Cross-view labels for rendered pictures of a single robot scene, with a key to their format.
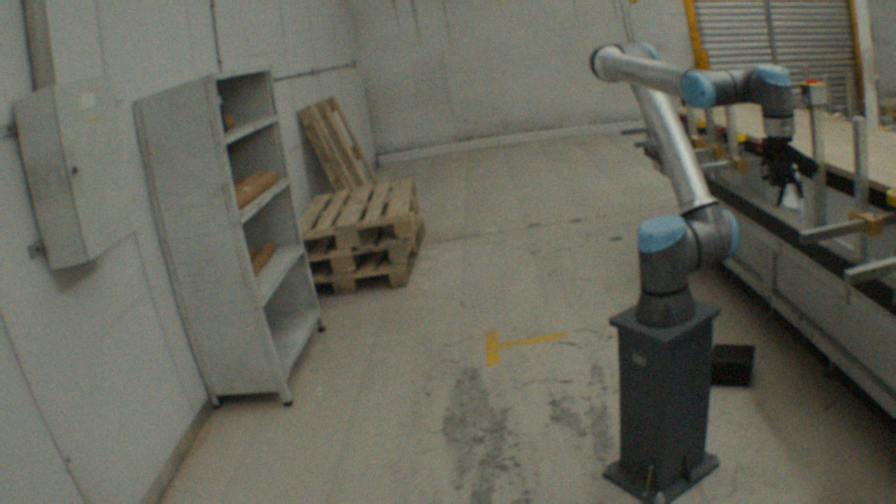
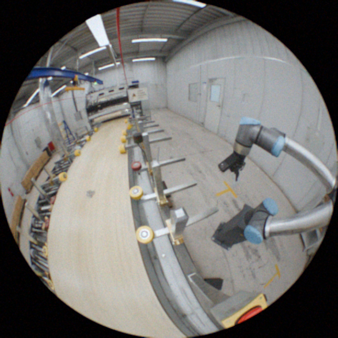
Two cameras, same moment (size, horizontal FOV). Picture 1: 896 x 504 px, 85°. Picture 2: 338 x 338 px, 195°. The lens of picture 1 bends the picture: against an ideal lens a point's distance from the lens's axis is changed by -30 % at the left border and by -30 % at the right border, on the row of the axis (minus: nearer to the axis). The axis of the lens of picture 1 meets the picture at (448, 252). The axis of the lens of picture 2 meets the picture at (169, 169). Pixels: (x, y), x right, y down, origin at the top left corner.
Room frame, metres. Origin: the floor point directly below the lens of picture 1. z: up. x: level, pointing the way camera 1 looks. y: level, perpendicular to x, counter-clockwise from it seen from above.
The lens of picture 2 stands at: (1.50, -1.28, 1.36)
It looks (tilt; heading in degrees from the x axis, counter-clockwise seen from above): 42 degrees down; 160
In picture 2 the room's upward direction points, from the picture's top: 3 degrees counter-clockwise
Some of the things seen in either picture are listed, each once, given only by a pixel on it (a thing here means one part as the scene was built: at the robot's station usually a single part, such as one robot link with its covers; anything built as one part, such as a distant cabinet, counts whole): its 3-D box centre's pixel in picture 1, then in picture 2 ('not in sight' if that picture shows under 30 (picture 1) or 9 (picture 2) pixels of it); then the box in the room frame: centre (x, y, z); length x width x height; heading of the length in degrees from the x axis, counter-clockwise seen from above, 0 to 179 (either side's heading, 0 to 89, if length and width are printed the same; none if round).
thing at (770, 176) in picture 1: (779, 160); (237, 160); (1.29, -0.82, 1.08); 0.09 x 0.08 x 0.12; 84
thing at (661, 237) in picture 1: (665, 251); (265, 210); (1.63, -0.59, 0.79); 0.17 x 0.15 x 0.18; 102
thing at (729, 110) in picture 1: (732, 141); not in sight; (2.42, -1.27, 0.91); 0.03 x 0.03 x 0.48; 88
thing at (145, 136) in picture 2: not in sight; (150, 163); (0.92, -1.21, 0.91); 0.03 x 0.03 x 0.48; 88
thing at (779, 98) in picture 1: (774, 91); (248, 131); (1.30, -0.83, 1.25); 0.10 x 0.09 x 0.12; 12
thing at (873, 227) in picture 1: (865, 221); (174, 231); (1.40, -1.23, 0.83); 0.13 x 0.06 x 0.05; 178
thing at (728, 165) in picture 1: (727, 166); not in sight; (2.38, -1.21, 0.82); 0.43 x 0.03 x 0.04; 88
